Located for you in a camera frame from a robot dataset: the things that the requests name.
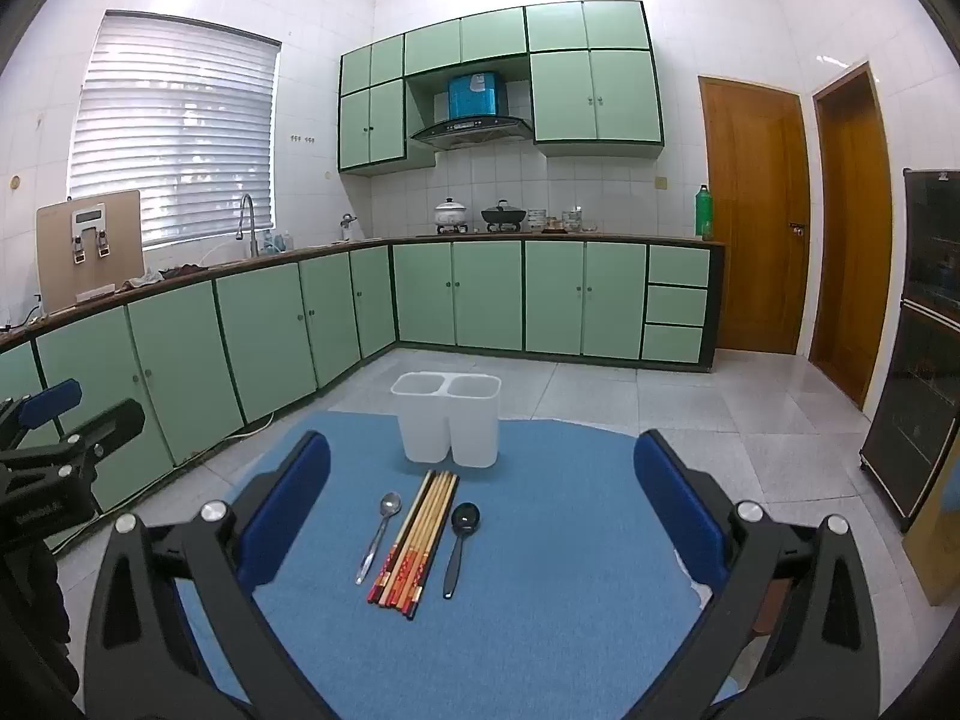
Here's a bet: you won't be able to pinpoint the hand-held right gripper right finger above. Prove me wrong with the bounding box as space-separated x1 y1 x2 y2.
634 429 882 720

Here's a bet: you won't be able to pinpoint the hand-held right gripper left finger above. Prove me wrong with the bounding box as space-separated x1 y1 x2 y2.
84 431 338 720

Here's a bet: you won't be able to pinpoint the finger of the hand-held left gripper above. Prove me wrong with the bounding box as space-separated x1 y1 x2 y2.
58 397 147 482
0 379 83 458

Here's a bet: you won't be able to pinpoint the silver metal spoon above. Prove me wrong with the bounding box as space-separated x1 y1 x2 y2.
355 493 404 586

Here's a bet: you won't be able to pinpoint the bundle of chopsticks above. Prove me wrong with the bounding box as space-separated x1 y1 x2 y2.
367 469 459 621

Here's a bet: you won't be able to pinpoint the black plastic spoon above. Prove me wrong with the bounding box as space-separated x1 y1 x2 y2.
442 502 482 601

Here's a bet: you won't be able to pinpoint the white two-compartment utensil holder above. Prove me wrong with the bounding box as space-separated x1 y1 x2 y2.
391 372 502 468

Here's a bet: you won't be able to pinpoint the blue fabric mat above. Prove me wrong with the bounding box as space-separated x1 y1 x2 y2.
176 411 740 720

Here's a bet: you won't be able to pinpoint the dark cloth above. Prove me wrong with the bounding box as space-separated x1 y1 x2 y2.
124 262 211 290

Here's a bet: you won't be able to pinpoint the metal kitchen faucet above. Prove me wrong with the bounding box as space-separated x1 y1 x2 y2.
238 193 260 257

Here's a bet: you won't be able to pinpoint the black glass-front cabinet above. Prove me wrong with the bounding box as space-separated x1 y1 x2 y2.
859 167 960 533

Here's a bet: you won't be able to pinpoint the green base cabinets with counter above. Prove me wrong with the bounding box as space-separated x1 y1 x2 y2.
0 236 727 541

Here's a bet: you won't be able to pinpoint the brown wooden door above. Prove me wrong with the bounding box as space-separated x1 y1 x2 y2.
808 64 895 412
698 75 812 357

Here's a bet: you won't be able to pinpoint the white window blind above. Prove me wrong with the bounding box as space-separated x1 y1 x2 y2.
67 11 282 248

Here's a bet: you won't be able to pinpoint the black range hood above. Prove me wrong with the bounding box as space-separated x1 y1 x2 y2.
410 114 535 151

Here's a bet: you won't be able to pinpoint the green wall cabinets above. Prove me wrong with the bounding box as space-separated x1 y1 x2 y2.
337 0 667 177

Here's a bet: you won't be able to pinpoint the blue wrapped hood duct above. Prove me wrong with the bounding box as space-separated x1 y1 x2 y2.
448 71 502 121

